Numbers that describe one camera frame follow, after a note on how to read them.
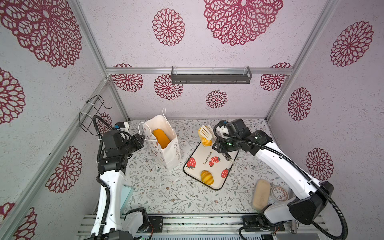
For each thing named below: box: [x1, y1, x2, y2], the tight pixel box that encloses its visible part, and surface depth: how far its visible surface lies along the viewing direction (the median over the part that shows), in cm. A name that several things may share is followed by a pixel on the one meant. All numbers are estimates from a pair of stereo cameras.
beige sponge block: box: [253, 179, 271, 211], surface depth 82 cm
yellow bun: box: [200, 170, 214, 185], surface depth 87 cm
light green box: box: [120, 184, 134, 217], surface depth 83 cm
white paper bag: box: [142, 115, 182, 171], surface depth 83 cm
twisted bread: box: [198, 127, 213, 147], surface depth 79 cm
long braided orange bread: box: [153, 128, 171, 149], surface depth 94 cm
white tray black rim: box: [183, 142, 239, 190], surface depth 95 cm
